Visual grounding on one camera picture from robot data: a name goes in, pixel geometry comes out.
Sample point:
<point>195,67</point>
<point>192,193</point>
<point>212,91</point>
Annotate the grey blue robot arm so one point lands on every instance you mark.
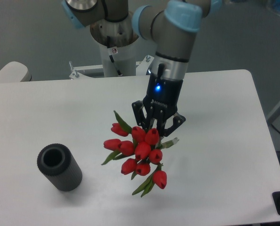
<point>172,25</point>

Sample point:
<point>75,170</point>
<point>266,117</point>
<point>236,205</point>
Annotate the red tulip bouquet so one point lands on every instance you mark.
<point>144,154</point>

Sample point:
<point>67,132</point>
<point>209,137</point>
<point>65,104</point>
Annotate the beige chair armrest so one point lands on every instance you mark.
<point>15,72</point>

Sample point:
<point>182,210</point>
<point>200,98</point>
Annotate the white metal base frame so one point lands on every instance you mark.
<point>96,71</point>

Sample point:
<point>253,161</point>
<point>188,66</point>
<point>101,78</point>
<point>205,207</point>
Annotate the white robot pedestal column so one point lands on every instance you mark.
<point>117,44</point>

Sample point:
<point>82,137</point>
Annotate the dark grey ribbed vase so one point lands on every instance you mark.
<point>58,165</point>

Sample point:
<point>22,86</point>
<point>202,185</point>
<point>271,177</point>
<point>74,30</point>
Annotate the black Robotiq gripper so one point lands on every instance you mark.
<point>160,103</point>

